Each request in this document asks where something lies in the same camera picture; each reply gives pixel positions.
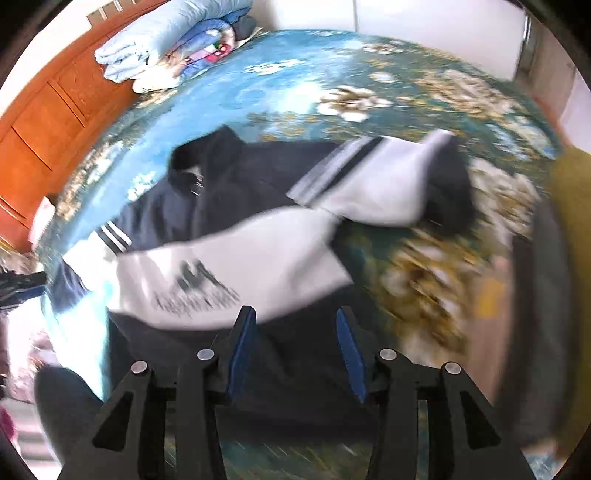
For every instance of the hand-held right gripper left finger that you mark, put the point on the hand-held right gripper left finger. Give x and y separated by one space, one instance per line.
241 353

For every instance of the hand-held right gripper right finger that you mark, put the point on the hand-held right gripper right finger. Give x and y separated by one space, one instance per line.
351 353

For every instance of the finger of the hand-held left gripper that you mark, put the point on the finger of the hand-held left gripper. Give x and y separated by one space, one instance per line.
21 282

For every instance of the navy and white jacket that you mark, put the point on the navy and white jacket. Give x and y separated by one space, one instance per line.
240 258

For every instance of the person's grey trouser leg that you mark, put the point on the person's grey trouser leg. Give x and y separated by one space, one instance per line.
64 410

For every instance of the wooden headboard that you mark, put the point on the wooden headboard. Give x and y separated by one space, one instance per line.
51 120

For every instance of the teal floral bedspread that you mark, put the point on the teal floral bedspread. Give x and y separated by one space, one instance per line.
295 87

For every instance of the light blue folded quilt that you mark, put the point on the light blue folded quilt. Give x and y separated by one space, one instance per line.
157 34

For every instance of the colourful printed folded blanket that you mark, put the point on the colourful printed folded blanket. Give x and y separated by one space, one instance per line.
194 57

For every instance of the dark folded cloth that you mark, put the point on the dark folded cloth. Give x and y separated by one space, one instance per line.
244 25

